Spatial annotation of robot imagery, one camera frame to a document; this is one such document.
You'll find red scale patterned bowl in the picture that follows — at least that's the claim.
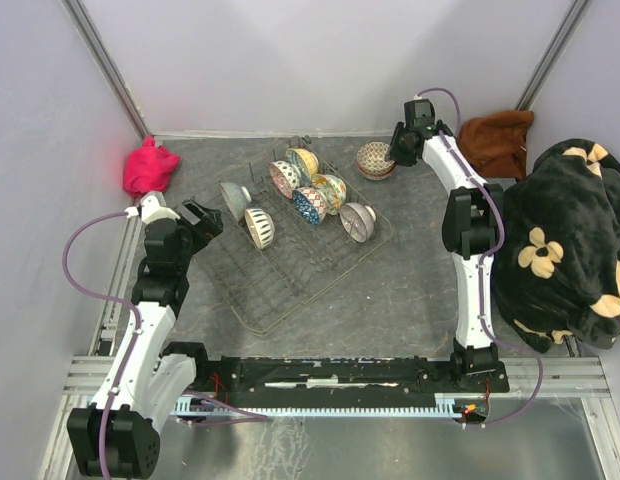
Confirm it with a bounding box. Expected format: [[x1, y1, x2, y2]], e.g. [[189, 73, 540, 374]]
[[356, 141, 395, 176]]

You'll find red patterned green bowl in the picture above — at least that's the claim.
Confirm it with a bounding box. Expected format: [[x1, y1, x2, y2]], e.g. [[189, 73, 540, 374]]
[[358, 168, 395, 181]]

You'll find black striped white bowl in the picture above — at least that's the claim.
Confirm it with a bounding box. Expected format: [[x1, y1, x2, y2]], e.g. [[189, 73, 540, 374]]
[[244, 207, 275, 250]]

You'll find yellow green floral bowl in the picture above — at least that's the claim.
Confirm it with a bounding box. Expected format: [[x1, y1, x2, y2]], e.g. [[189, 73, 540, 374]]
[[312, 174, 347, 216]]

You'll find grey purple bowl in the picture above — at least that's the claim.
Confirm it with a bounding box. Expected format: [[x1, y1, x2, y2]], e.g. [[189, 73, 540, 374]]
[[339, 202, 376, 243]]

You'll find wire dish rack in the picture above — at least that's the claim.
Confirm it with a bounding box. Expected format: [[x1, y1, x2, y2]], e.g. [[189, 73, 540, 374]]
[[163, 136, 392, 336]]

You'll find blue red patterned bowl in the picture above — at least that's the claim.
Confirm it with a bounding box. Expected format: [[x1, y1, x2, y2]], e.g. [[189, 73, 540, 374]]
[[292, 187, 327, 226]]

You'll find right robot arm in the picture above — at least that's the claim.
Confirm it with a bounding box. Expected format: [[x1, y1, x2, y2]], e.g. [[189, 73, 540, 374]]
[[389, 96, 505, 391]]

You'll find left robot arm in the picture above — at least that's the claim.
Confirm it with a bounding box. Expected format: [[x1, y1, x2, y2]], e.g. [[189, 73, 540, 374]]
[[67, 192, 223, 479]]

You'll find grey blue bowl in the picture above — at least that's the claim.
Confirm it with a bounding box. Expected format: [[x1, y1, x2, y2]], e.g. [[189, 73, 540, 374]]
[[219, 182, 252, 222]]

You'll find pink cloth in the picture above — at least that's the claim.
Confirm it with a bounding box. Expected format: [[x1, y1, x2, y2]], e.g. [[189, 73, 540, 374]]
[[122, 135, 181, 197]]

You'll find brown cloth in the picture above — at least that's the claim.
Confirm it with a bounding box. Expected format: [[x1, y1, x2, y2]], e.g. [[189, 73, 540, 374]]
[[457, 110, 535, 181]]

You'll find red dotted white bowl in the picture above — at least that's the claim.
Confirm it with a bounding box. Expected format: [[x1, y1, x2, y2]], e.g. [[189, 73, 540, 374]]
[[268, 160, 300, 199]]

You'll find yellow teal bowl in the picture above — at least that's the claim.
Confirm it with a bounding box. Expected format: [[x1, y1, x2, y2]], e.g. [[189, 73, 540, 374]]
[[285, 148, 319, 186]]

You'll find black floral blanket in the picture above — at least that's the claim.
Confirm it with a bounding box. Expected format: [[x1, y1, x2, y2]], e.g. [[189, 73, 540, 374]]
[[492, 138, 620, 353]]

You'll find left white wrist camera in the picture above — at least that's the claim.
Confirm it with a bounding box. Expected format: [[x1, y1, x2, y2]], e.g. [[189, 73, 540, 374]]
[[125, 191, 180, 225]]

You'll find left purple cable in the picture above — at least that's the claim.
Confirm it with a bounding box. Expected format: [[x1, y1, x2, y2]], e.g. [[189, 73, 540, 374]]
[[62, 211, 269, 480]]

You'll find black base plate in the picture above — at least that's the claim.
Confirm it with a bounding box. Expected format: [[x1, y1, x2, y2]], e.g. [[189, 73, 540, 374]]
[[187, 357, 510, 408]]

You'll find blue cable duct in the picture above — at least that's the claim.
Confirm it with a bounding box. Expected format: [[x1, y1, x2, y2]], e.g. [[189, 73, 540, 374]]
[[169, 395, 491, 421]]

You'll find aluminium frame rail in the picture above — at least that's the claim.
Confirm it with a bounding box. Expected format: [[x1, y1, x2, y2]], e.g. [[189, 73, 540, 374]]
[[64, 356, 611, 398]]

